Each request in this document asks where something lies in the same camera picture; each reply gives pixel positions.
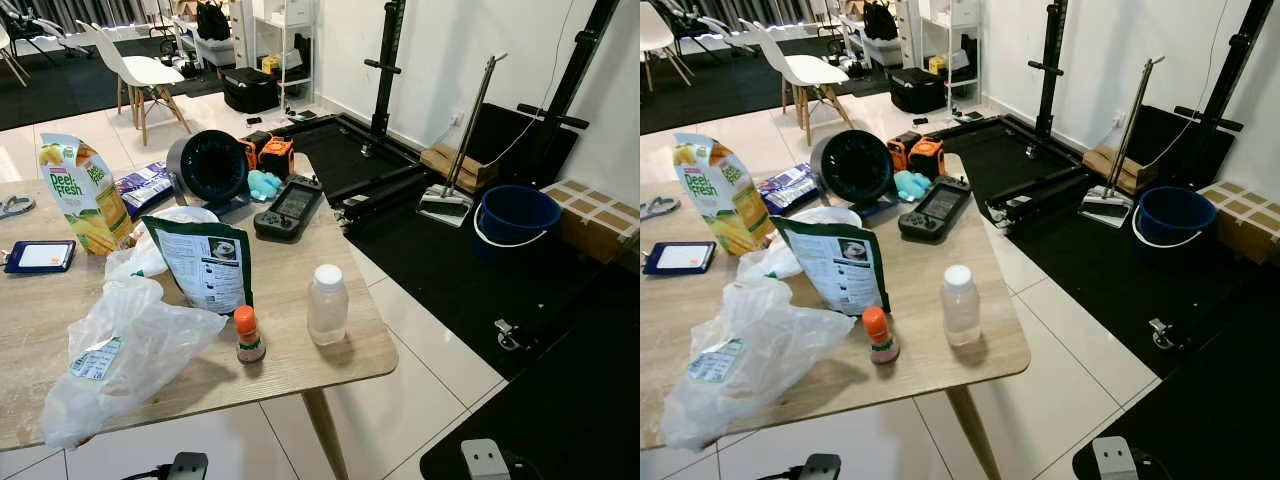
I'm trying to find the small plain cardboard box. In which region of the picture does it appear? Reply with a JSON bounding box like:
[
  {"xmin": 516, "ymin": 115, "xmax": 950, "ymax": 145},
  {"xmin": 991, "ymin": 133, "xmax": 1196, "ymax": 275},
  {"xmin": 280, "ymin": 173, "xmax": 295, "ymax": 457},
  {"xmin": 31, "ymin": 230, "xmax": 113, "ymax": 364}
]
[
  {"xmin": 420, "ymin": 145, "xmax": 499, "ymax": 194},
  {"xmin": 1083, "ymin": 146, "xmax": 1151, "ymax": 194}
]

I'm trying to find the black backpack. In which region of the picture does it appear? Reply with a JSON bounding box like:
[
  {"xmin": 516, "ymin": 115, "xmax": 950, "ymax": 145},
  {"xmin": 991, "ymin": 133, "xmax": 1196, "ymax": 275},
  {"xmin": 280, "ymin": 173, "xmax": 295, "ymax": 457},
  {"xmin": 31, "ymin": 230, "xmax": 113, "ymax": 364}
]
[
  {"xmin": 195, "ymin": 0, "xmax": 232, "ymax": 41},
  {"xmin": 862, "ymin": 0, "xmax": 899, "ymax": 41}
]

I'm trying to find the black padded board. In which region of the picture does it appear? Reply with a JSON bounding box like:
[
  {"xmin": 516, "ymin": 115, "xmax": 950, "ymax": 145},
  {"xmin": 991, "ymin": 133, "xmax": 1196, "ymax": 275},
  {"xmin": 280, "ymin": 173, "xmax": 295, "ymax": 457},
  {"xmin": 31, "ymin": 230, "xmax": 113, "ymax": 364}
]
[
  {"xmin": 1125, "ymin": 103, "xmax": 1236, "ymax": 191},
  {"xmin": 468, "ymin": 100, "xmax": 579, "ymax": 189}
]

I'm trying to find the orange and black device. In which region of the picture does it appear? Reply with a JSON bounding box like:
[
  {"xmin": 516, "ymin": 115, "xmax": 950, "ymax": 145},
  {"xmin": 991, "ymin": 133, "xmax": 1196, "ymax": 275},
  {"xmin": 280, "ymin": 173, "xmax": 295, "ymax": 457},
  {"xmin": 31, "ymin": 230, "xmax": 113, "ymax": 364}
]
[
  {"xmin": 240, "ymin": 130, "xmax": 297, "ymax": 183},
  {"xmin": 886, "ymin": 130, "xmax": 947, "ymax": 183}
]

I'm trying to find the flat mop with silver handle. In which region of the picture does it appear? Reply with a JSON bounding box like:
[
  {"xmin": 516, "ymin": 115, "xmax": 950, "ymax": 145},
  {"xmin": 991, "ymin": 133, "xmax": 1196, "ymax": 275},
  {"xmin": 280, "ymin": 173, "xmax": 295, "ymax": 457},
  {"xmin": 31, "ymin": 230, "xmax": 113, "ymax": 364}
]
[
  {"xmin": 417, "ymin": 53, "xmax": 508, "ymax": 228},
  {"xmin": 1080, "ymin": 56, "xmax": 1167, "ymax": 228}
]

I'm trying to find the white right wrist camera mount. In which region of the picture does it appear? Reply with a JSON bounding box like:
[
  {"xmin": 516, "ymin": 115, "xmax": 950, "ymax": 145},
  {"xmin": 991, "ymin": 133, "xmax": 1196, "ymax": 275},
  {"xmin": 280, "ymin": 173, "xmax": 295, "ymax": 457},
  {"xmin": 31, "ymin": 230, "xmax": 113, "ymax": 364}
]
[
  {"xmin": 461, "ymin": 438, "xmax": 512, "ymax": 480},
  {"xmin": 1092, "ymin": 436, "xmax": 1142, "ymax": 480}
]

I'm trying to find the white shelf unit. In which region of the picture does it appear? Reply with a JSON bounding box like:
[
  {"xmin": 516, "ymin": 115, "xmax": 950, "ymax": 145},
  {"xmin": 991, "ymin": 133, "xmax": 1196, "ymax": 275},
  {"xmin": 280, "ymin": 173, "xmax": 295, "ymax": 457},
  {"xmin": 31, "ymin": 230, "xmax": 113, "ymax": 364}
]
[
  {"xmin": 230, "ymin": 0, "xmax": 319, "ymax": 109},
  {"xmin": 895, "ymin": 0, "xmax": 986, "ymax": 106}
]

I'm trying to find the black round fan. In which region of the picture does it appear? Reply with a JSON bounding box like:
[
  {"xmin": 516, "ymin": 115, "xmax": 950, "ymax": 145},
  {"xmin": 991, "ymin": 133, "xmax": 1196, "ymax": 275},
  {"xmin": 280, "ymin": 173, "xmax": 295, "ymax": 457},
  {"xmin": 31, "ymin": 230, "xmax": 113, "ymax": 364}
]
[
  {"xmin": 810, "ymin": 129, "xmax": 895, "ymax": 206},
  {"xmin": 166, "ymin": 129, "xmax": 250, "ymax": 206}
]

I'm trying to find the Peel Fresh juice carton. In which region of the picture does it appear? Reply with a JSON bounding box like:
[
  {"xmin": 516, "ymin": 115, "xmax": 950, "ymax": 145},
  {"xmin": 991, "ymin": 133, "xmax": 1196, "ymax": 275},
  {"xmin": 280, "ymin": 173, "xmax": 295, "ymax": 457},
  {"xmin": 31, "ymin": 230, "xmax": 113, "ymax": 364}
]
[
  {"xmin": 38, "ymin": 133, "xmax": 135, "ymax": 256},
  {"xmin": 673, "ymin": 132, "xmax": 777, "ymax": 256}
]

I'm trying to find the white crumpled plastic bag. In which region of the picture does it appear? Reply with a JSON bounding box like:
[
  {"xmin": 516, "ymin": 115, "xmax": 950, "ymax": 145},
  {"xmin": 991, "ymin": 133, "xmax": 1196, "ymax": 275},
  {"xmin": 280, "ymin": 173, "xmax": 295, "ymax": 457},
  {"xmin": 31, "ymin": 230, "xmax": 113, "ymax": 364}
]
[
  {"xmin": 660, "ymin": 206, "xmax": 858, "ymax": 451},
  {"xmin": 40, "ymin": 206, "xmax": 229, "ymax": 451}
]

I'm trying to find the blue card holder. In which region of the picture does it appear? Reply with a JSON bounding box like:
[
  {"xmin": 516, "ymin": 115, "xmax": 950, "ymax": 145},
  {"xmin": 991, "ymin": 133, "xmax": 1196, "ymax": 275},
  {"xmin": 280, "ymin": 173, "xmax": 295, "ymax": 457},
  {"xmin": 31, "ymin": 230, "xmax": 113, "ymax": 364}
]
[
  {"xmin": 3, "ymin": 240, "xmax": 77, "ymax": 276},
  {"xmin": 643, "ymin": 241, "xmax": 718, "ymax": 276}
]

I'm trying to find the small orange capped bottle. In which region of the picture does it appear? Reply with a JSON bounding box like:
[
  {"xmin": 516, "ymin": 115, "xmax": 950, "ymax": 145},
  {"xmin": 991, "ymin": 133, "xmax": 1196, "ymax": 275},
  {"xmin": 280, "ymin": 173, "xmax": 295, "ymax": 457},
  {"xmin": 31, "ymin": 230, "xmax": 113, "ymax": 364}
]
[
  {"xmin": 234, "ymin": 306, "xmax": 268, "ymax": 365},
  {"xmin": 862, "ymin": 306, "xmax": 901, "ymax": 365}
]

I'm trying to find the black metal rack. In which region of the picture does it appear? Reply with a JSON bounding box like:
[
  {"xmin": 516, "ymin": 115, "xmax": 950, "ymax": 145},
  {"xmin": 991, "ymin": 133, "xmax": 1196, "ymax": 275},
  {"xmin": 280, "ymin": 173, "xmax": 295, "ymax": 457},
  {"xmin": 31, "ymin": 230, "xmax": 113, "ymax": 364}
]
[
  {"xmin": 935, "ymin": 0, "xmax": 1276, "ymax": 233},
  {"xmin": 270, "ymin": 0, "xmax": 623, "ymax": 233}
]

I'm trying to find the blue plastic bucket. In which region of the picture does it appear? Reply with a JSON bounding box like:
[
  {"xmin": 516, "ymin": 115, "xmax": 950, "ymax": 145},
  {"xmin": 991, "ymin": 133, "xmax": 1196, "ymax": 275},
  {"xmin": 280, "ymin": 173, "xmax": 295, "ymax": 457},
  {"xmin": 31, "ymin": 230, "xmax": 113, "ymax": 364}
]
[
  {"xmin": 473, "ymin": 185, "xmax": 564, "ymax": 263},
  {"xmin": 1132, "ymin": 186, "xmax": 1220, "ymax": 263}
]

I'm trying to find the dark green snack pouch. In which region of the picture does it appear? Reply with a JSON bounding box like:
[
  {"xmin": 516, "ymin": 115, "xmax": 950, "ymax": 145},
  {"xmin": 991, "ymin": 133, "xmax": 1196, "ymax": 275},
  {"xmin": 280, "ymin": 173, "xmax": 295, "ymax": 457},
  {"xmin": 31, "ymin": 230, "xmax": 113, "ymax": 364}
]
[
  {"xmin": 142, "ymin": 215, "xmax": 255, "ymax": 316},
  {"xmin": 770, "ymin": 215, "xmax": 892, "ymax": 316}
]

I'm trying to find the turquoise toy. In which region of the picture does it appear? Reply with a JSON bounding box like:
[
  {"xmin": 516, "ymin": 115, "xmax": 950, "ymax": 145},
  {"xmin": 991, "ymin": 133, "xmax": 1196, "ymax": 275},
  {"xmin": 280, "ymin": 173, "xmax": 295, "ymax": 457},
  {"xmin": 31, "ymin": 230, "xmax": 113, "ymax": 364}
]
[
  {"xmin": 246, "ymin": 170, "xmax": 285, "ymax": 202},
  {"xmin": 893, "ymin": 170, "xmax": 934, "ymax": 202}
]

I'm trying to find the black gym floor mat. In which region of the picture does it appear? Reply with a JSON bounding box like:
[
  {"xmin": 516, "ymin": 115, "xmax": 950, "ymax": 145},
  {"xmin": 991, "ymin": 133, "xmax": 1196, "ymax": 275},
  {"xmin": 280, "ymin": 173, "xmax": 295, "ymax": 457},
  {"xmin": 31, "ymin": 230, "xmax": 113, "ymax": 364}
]
[
  {"xmin": 950, "ymin": 115, "xmax": 1280, "ymax": 480},
  {"xmin": 290, "ymin": 115, "xmax": 641, "ymax": 480}
]

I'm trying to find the cardboard box with taped grid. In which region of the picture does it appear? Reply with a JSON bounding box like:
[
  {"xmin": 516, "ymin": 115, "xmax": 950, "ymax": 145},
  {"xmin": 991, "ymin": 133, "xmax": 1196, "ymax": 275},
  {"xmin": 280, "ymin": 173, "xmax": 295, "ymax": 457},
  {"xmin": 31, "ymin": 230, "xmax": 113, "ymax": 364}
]
[
  {"xmin": 1198, "ymin": 180, "xmax": 1280, "ymax": 265},
  {"xmin": 543, "ymin": 180, "xmax": 641, "ymax": 265}
]

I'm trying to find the light wooden table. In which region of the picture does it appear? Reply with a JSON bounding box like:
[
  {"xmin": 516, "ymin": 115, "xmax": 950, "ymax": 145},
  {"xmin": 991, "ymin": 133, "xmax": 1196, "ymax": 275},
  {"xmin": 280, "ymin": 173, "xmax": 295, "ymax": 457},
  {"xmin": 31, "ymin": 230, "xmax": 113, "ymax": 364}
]
[
  {"xmin": 0, "ymin": 150, "xmax": 399, "ymax": 480},
  {"xmin": 640, "ymin": 150, "xmax": 1032, "ymax": 480}
]

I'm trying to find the clear bottle with white cap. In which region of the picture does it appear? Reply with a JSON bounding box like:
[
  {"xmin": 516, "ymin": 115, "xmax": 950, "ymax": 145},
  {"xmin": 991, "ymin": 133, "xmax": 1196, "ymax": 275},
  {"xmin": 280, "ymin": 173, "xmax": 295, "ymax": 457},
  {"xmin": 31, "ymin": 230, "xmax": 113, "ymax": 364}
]
[
  {"xmin": 307, "ymin": 264, "xmax": 350, "ymax": 347},
  {"xmin": 940, "ymin": 264, "xmax": 985, "ymax": 347}
]

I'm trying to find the black hard case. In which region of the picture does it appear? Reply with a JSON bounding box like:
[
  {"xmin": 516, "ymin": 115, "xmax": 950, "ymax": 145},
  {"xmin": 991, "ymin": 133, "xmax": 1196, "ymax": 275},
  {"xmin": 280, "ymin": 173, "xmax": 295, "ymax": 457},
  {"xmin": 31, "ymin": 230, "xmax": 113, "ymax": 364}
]
[
  {"xmin": 222, "ymin": 68, "xmax": 282, "ymax": 114},
  {"xmin": 888, "ymin": 68, "xmax": 949, "ymax": 114}
]

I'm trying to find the purple snack packet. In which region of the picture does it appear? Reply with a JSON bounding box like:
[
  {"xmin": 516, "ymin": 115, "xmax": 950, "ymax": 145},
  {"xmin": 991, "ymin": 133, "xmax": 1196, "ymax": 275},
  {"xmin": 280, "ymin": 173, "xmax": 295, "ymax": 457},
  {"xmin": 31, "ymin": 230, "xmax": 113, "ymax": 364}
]
[
  {"xmin": 757, "ymin": 163, "xmax": 824, "ymax": 217},
  {"xmin": 115, "ymin": 162, "xmax": 177, "ymax": 217}
]

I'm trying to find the white chair with wooden legs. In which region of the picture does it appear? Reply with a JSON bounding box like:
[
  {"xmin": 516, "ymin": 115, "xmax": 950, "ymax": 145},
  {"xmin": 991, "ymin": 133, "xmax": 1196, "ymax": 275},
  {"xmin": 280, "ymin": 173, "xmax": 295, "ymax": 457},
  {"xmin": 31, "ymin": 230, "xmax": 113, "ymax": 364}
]
[
  {"xmin": 78, "ymin": 20, "xmax": 191, "ymax": 147},
  {"xmin": 640, "ymin": 0, "xmax": 698, "ymax": 91},
  {"xmin": 742, "ymin": 18, "xmax": 854, "ymax": 147}
]

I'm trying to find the black handheld controller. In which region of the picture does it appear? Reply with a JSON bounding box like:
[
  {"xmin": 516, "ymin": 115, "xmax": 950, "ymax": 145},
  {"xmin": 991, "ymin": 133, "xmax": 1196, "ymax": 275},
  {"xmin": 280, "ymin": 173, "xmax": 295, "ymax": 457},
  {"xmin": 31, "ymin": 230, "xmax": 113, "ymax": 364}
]
[
  {"xmin": 253, "ymin": 175, "xmax": 326, "ymax": 243},
  {"xmin": 898, "ymin": 176, "xmax": 974, "ymax": 243}
]

